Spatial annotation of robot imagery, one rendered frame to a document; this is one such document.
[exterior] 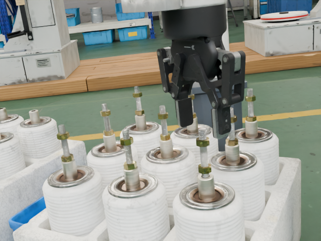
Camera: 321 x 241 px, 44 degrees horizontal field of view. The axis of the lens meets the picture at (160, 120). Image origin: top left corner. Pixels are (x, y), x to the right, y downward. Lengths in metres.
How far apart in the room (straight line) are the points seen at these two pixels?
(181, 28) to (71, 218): 0.35
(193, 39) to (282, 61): 2.07
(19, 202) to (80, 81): 1.61
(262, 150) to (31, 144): 0.54
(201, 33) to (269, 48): 2.12
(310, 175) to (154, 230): 0.67
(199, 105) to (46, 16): 1.74
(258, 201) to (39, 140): 0.55
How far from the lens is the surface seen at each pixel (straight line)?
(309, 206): 1.03
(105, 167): 0.71
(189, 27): 0.44
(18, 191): 0.91
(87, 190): 0.63
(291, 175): 0.76
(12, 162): 0.92
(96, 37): 5.14
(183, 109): 0.52
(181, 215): 0.53
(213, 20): 0.45
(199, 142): 0.51
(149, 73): 2.40
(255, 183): 0.63
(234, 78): 0.44
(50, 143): 0.99
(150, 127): 0.83
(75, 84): 2.46
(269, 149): 0.72
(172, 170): 0.65
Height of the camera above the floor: 0.52
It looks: 18 degrees down
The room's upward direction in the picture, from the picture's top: 6 degrees counter-clockwise
